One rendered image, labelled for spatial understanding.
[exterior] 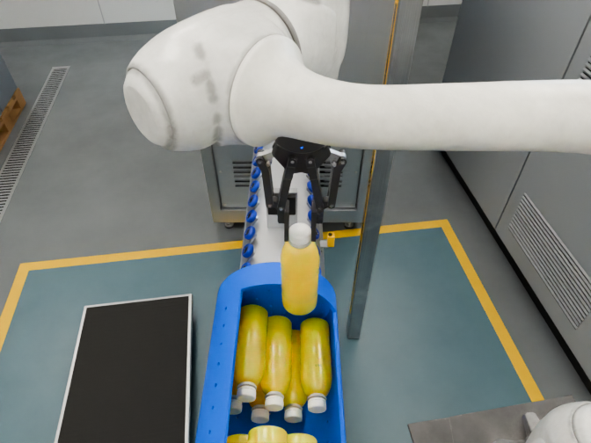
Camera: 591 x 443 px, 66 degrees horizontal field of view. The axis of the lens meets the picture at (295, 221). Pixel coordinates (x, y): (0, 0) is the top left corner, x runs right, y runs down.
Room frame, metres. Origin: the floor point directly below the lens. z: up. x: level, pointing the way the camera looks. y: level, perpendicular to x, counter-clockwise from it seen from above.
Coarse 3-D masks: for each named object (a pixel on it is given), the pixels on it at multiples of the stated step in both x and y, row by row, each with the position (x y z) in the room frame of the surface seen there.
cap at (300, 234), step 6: (294, 228) 0.54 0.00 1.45; (300, 228) 0.54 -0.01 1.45; (306, 228) 0.54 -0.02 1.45; (288, 234) 0.53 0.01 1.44; (294, 234) 0.53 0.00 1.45; (300, 234) 0.53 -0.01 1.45; (306, 234) 0.53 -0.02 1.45; (294, 240) 0.52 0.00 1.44; (300, 240) 0.52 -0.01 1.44; (306, 240) 0.52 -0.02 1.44
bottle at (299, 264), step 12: (288, 240) 0.53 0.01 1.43; (288, 252) 0.52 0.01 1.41; (300, 252) 0.51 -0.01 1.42; (312, 252) 0.52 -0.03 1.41; (288, 264) 0.51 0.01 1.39; (300, 264) 0.50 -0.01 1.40; (312, 264) 0.51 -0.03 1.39; (288, 276) 0.50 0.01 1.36; (300, 276) 0.50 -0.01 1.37; (312, 276) 0.51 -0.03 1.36; (288, 288) 0.50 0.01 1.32; (300, 288) 0.50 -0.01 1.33; (312, 288) 0.51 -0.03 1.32; (288, 300) 0.50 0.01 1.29; (300, 300) 0.50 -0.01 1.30; (312, 300) 0.51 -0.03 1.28; (300, 312) 0.50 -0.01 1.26
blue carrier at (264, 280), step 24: (264, 264) 0.64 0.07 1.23; (240, 288) 0.59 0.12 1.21; (264, 288) 0.64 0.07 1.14; (216, 312) 0.57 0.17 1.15; (288, 312) 0.64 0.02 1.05; (312, 312) 0.64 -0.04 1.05; (336, 312) 0.58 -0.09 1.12; (216, 336) 0.50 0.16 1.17; (336, 336) 0.52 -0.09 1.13; (216, 360) 0.43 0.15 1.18; (336, 360) 0.46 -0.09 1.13; (216, 384) 0.38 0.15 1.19; (336, 384) 0.44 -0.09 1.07; (216, 408) 0.33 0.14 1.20; (336, 408) 0.39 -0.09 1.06; (216, 432) 0.29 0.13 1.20; (240, 432) 0.37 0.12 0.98; (288, 432) 0.38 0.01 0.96; (312, 432) 0.37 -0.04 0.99; (336, 432) 0.35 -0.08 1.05
